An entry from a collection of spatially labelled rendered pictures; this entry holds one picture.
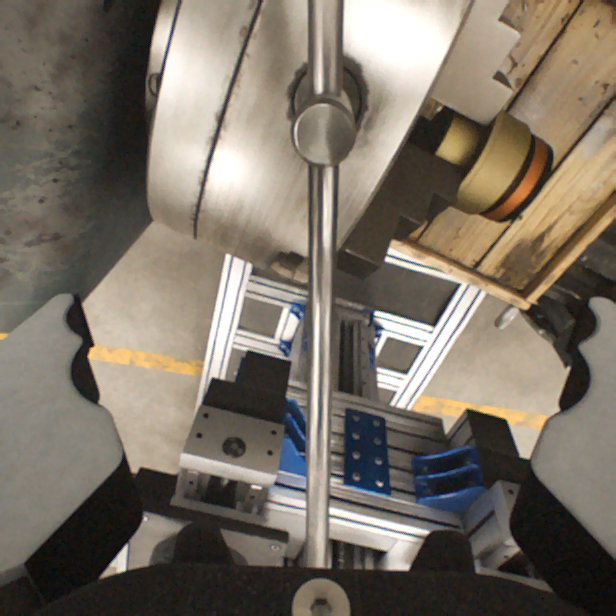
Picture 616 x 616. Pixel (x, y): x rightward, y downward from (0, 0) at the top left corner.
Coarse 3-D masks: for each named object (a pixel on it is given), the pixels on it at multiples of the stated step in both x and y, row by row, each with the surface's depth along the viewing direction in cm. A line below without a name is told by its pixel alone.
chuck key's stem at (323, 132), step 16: (304, 96) 18; (320, 96) 14; (336, 96) 15; (304, 112) 14; (320, 112) 14; (336, 112) 14; (352, 112) 16; (304, 128) 14; (320, 128) 14; (336, 128) 14; (352, 128) 14; (304, 144) 15; (320, 144) 15; (336, 144) 15; (352, 144) 15; (304, 160) 15; (320, 160) 15; (336, 160) 15
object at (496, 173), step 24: (432, 120) 39; (456, 120) 34; (504, 120) 34; (432, 144) 40; (456, 144) 34; (480, 144) 34; (504, 144) 34; (528, 144) 34; (480, 168) 34; (504, 168) 34; (528, 168) 35; (480, 192) 35; (504, 192) 36; (528, 192) 35; (504, 216) 38
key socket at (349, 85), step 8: (344, 72) 21; (304, 80) 21; (344, 80) 21; (352, 80) 21; (296, 88) 22; (304, 88) 22; (344, 88) 22; (352, 88) 22; (296, 96) 22; (352, 96) 22; (296, 104) 22; (352, 104) 22
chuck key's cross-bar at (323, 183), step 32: (320, 0) 14; (320, 32) 14; (320, 64) 15; (320, 192) 17; (320, 224) 18; (320, 256) 18; (320, 288) 19; (320, 320) 19; (320, 352) 19; (320, 384) 20; (320, 416) 20; (320, 448) 21; (320, 480) 21; (320, 512) 22; (320, 544) 22
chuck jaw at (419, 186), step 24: (408, 144) 34; (408, 168) 34; (432, 168) 34; (456, 168) 35; (384, 192) 33; (408, 192) 33; (432, 192) 34; (456, 192) 34; (384, 216) 32; (408, 216) 33; (432, 216) 37; (360, 240) 31; (384, 240) 32; (288, 264) 33; (336, 264) 34; (360, 264) 32
